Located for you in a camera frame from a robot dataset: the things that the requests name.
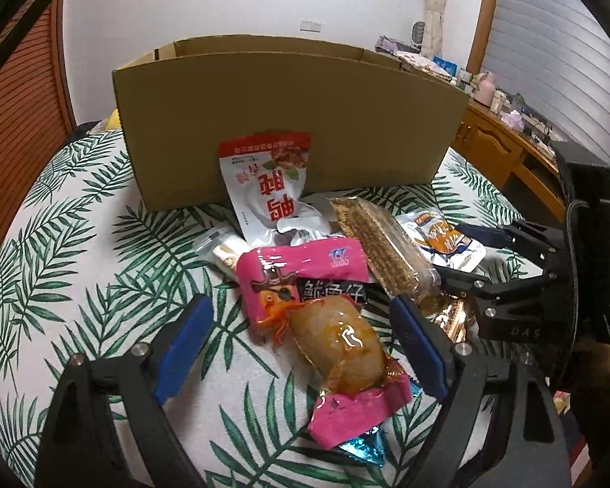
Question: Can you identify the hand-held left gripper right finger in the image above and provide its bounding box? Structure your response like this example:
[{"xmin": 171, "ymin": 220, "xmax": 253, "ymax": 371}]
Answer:
[{"xmin": 388, "ymin": 294, "xmax": 573, "ymax": 488}]

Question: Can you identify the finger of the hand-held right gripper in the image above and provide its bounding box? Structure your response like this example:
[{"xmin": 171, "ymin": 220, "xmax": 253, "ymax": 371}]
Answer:
[
  {"xmin": 431, "ymin": 263, "xmax": 552, "ymax": 312},
  {"xmin": 455, "ymin": 220, "xmax": 566, "ymax": 271}
]

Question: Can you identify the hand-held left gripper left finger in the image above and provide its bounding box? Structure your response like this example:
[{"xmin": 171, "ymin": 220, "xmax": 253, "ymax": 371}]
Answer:
[{"xmin": 35, "ymin": 292, "xmax": 215, "ymax": 488}]

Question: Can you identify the copper foil snack packet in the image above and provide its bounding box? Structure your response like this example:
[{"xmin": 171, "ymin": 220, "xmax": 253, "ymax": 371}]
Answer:
[{"xmin": 421, "ymin": 295, "xmax": 481, "ymax": 345}]

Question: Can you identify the white and orange snack packet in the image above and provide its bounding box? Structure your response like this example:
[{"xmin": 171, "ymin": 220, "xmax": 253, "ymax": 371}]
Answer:
[{"xmin": 394, "ymin": 209, "xmax": 488, "ymax": 271}]

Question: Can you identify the clear wafer bar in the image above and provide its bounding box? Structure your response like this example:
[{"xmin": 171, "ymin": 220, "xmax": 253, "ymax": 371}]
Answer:
[{"xmin": 328, "ymin": 196, "xmax": 443, "ymax": 312}]

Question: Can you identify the small clear candy packet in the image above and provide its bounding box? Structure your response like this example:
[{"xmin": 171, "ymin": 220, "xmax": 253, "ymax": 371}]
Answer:
[{"xmin": 192, "ymin": 227, "xmax": 251, "ymax": 282}]

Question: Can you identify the blue foil snack packet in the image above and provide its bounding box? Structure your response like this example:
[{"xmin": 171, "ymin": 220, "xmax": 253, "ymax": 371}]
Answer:
[{"xmin": 335, "ymin": 426, "xmax": 388, "ymax": 468}]

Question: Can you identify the pink squid snack packet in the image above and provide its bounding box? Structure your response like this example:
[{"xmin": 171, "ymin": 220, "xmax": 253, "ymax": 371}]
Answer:
[{"xmin": 235, "ymin": 236, "xmax": 414, "ymax": 449}]

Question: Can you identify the white and red snack packet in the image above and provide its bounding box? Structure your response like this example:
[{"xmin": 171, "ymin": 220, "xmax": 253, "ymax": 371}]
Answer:
[{"xmin": 218, "ymin": 131, "xmax": 332, "ymax": 246}]

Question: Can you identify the brown cardboard box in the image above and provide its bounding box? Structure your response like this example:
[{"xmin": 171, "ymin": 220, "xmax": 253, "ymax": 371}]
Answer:
[{"xmin": 112, "ymin": 35, "xmax": 473, "ymax": 213}]

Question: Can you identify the person's right forearm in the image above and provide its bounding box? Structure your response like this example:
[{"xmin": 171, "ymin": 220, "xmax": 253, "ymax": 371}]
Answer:
[{"xmin": 564, "ymin": 335, "xmax": 610, "ymax": 488}]

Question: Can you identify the leaf printed bedspread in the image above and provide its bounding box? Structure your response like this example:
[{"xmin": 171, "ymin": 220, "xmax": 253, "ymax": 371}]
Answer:
[{"xmin": 0, "ymin": 127, "xmax": 557, "ymax": 488}]

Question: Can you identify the row of small desktop items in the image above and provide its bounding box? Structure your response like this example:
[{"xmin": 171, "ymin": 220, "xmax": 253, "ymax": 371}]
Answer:
[{"xmin": 455, "ymin": 56, "xmax": 561, "ymax": 149}]

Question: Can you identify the wooden cabinet with clutter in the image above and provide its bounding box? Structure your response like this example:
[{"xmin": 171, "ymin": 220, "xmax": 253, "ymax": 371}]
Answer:
[{"xmin": 480, "ymin": 0, "xmax": 610, "ymax": 186}]

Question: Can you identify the pile of folded cloths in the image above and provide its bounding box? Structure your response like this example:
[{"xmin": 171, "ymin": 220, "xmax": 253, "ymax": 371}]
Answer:
[{"xmin": 375, "ymin": 35, "xmax": 459, "ymax": 81}]

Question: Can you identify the pale curtain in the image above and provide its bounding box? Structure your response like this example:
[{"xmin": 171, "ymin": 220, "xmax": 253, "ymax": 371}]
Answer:
[{"xmin": 421, "ymin": 0, "xmax": 462, "ymax": 60}]

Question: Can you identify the dark cloth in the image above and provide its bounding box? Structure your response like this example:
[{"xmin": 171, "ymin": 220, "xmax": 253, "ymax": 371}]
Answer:
[{"xmin": 67, "ymin": 120, "xmax": 113, "ymax": 144}]

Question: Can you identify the wooden slatted wardrobe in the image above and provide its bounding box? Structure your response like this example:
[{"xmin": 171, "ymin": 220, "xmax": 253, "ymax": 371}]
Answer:
[{"xmin": 0, "ymin": 0, "xmax": 78, "ymax": 276}]

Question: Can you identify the wooden window frame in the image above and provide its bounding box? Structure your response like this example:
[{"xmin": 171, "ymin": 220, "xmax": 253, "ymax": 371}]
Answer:
[{"xmin": 466, "ymin": 0, "xmax": 502, "ymax": 76}]

